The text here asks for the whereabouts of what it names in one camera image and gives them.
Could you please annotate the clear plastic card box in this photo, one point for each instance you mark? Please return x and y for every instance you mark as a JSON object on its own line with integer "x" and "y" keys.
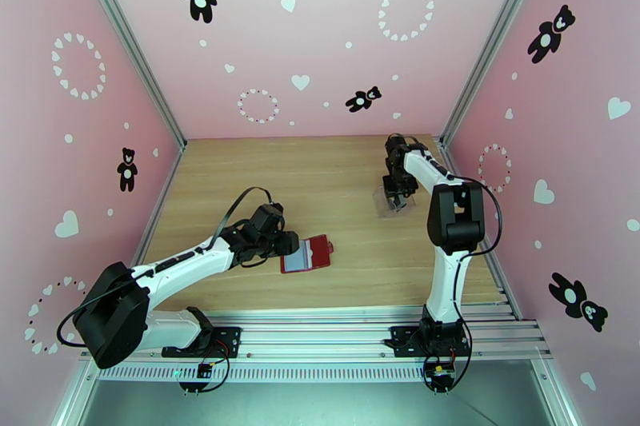
{"x": 382, "y": 202}

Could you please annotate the red card holder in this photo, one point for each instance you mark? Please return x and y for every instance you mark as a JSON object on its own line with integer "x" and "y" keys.
{"x": 317, "y": 247}

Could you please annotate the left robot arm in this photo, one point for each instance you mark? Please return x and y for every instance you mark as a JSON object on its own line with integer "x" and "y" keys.
{"x": 180, "y": 269}

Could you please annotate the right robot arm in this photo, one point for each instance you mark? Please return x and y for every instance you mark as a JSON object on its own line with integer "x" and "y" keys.
{"x": 445, "y": 285}

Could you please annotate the perforated metal strip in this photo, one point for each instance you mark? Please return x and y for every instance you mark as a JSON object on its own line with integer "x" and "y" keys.
{"x": 320, "y": 373}

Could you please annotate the small black circuit board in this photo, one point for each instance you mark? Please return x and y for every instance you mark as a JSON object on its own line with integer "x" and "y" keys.
{"x": 204, "y": 370}

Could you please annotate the grey sheet metal pan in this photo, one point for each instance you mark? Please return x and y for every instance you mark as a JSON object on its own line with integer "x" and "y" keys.
{"x": 320, "y": 407}

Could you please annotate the circuit board with yellow connector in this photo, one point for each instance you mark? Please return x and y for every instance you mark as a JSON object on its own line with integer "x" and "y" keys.
{"x": 440, "y": 375}

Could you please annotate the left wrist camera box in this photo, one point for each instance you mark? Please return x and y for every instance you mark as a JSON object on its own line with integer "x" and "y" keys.
{"x": 267, "y": 220}

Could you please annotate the wide aluminium rail bed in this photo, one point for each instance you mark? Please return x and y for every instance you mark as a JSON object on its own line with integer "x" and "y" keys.
{"x": 320, "y": 334}

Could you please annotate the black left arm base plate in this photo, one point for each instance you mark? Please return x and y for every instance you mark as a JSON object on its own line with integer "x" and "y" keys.
{"x": 230, "y": 339}

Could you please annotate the aluminium table side rail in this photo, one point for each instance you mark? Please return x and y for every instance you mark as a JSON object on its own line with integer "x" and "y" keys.
{"x": 500, "y": 272}
{"x": 165, "y": 185}

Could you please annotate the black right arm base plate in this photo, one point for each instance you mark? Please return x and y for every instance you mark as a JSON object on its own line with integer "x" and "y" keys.
{"x": 400, "y": 339}

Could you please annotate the aluminium corner frame post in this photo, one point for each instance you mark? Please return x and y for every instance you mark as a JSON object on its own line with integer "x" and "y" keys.
{"x": 75, "y": 399}
{"x": 557, "y": 399}
{"x": 129, "y": 40}
{"x": 493, "y": 40}

